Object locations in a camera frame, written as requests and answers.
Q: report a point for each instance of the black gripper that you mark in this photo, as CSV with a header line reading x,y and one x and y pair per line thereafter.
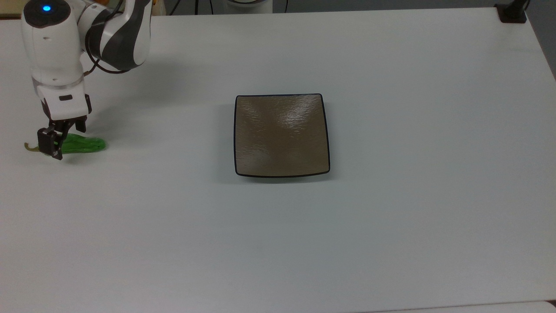
x,y
65,122

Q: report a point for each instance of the square brown ceramic plate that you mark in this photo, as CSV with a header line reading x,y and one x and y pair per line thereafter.
x,y
282,134

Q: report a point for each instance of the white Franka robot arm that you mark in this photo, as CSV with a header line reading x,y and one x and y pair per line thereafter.
x,y
52,43

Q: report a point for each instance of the green chili pepper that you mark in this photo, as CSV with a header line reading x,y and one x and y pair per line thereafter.
x,y
84,144

